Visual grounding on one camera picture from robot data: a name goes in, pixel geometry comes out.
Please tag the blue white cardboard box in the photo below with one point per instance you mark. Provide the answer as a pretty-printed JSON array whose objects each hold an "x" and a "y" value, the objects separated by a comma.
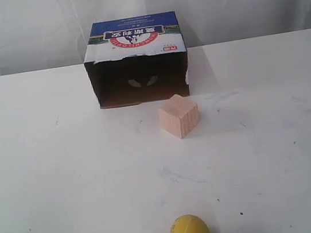
[{"x": 136, "y": 60}]

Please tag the light wooden cube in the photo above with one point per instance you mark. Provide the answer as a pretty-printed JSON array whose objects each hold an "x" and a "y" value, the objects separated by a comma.
[{"x": 179, "y": 115}]

